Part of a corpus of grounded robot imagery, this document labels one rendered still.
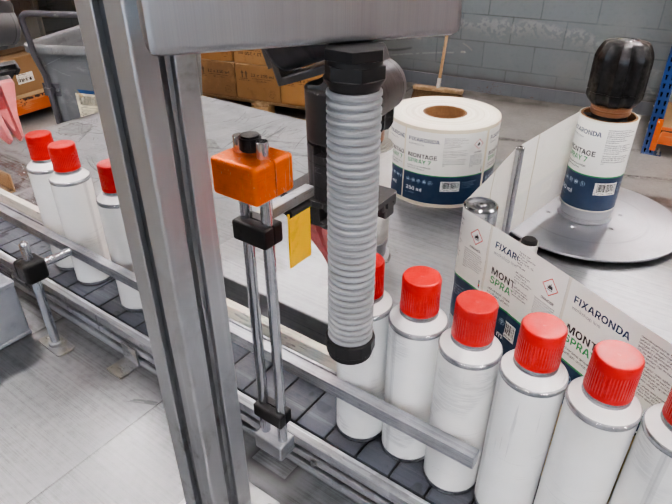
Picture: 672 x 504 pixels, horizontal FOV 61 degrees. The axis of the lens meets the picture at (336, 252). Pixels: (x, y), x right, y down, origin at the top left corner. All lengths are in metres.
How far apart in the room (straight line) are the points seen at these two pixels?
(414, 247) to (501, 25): 4.13
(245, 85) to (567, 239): 3.50
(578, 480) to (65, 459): 0.52
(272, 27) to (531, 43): 4.65
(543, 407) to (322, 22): 0.32
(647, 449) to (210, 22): 0.39
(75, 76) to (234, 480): 2.62
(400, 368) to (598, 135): 0.58
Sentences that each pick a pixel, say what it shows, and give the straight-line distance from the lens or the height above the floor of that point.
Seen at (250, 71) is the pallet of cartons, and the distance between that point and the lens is 4.22.
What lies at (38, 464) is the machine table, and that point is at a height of 0.83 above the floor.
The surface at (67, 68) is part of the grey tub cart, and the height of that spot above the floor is 0.70.
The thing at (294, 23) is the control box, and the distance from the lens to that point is 0.31.
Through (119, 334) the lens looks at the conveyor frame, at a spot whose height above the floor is 0.87.
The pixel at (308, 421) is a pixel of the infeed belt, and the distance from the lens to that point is 0.63.
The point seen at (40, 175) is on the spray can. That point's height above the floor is 1.03.
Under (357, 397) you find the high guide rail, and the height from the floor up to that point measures 0.96.
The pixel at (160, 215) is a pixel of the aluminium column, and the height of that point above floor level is 1.18.
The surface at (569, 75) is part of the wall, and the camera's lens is 4.92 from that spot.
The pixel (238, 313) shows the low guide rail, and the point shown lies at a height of 0.91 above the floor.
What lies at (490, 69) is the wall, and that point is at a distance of 5.04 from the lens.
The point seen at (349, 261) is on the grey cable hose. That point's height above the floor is 1.16.
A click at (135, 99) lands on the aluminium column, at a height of 1.26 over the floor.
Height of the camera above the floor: 1.35
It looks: 32 degrees down
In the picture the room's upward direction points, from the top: straight up
